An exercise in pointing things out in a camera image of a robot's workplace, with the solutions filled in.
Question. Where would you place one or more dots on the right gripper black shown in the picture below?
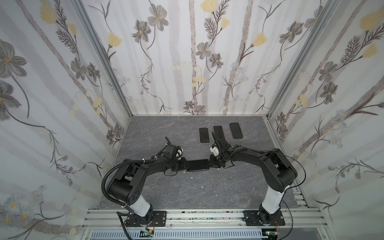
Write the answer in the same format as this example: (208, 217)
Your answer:
(214, 160)

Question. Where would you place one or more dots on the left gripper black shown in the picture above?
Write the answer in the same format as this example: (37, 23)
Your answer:
(183, 165)

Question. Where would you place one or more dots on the purple-edged black phone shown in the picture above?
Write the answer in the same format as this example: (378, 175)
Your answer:
(219, 133)

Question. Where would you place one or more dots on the small dark phone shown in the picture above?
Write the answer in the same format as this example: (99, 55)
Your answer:
(198, 165)

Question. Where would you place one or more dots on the black phone case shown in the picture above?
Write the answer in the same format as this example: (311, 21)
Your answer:
(236, 130)

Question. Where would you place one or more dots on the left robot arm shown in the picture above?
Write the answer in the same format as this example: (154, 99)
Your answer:
(124, 183)

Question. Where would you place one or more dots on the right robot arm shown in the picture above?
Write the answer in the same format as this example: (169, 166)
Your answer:
(278, 172)

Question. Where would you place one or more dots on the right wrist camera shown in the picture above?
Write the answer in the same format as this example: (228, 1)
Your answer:
(214, 151)

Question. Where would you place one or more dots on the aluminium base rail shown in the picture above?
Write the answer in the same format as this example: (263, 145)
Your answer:
(210, 218)

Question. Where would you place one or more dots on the white vented cable duct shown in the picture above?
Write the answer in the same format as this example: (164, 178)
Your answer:
(198, 234)

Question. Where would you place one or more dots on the aluminium corner frame post left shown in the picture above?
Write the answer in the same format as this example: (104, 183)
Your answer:
(101, 53)

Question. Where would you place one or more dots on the aluminium corner frame post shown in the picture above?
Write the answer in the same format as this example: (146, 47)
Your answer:
(314, 35)
(101, 53)

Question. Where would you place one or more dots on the aluminium corner frame post right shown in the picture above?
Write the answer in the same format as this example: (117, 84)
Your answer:
(314, 35)

